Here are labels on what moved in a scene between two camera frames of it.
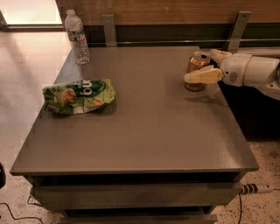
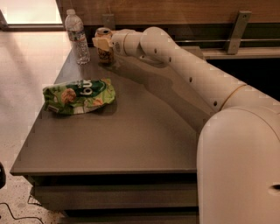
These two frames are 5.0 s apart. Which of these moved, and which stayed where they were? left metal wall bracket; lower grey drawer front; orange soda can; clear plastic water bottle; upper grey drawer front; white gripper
Moved: orange soda can; white gripper
Stayed: left metal wall bracket; clear plastic water bottle; lower grey drawer front; upper grey drawer front
